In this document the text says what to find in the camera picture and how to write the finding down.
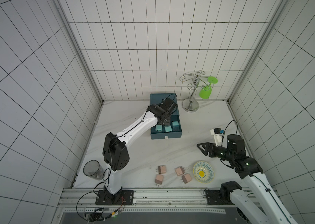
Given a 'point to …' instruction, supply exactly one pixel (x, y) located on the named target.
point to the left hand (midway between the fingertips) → (160, 122)
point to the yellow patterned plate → (203, 171)
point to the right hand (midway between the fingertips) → (195, 145)
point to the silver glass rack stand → (190, 105)
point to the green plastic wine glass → (205, 91)
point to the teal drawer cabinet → (156, 98)
